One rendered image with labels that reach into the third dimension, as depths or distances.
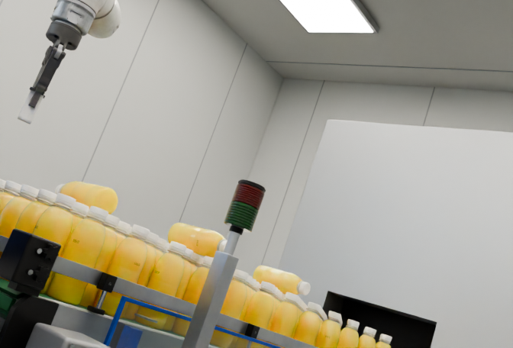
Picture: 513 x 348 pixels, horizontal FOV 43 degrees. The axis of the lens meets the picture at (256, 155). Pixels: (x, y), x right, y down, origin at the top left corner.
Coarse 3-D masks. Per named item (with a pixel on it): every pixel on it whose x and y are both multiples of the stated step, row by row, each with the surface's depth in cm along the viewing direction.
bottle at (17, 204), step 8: (16, 200) 140; (24, 200) 140; (32, 200) 142; (8, 208) 139; (16, 208) 139; (0, 216) 140; (8, 216) 138; (16, 216) 138; (0, 224) 138; (8, 224) 138; (0, 232) 137; (8, 232) 137; (0, 256) 136
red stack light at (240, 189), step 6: (240, 186) 138; (246, 186) 137; (252, 186) 137; (234, 192) 139; (240, 192) 137; (246, 192) 137; (252, 192) 137; (258, 192) 137; (234, 198) 138; (240, 198) 137; (246, 198) 136; (252, 198) 137; (258, 198) 138; (252, 204) 137; (258, 204) 138; (258, 210) 139
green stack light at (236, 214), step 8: (232, 208) 137; (240, 208) 136; (248, 208) 136; (232, 216) 136; (240, 216) 136; (248, 216) 136; (256, 216) 139; (232, 224) 137; (240, 224) 135; (248, 224) 136; (248, 232) 140
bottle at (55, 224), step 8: (48, 208) 131; (56, 208) 131; (64, 208) 132; (40, 216) 131; (48, 216) 130; (56, 216) 130; (64, 216) 131; (72, 216) 133; (40, 224) 129; (48, 224) 129; (56, 224) 129; (64, 224) 130; (72, 224) 133; (40, 232) 129; (48, 232) 129; (56, 232) 129; (64, 232) 130; (56, 240) 129; (64, 240) 131; (48, 280) 129
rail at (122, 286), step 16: (64, 272) 125; (80, 272) 128; (96, 272) 131; (128, 288) 137; (144, 288) 140; (160, 304) 144; (176, 304) 148; (192, 304) 152; (224, 320) 160; (272, 336) 175
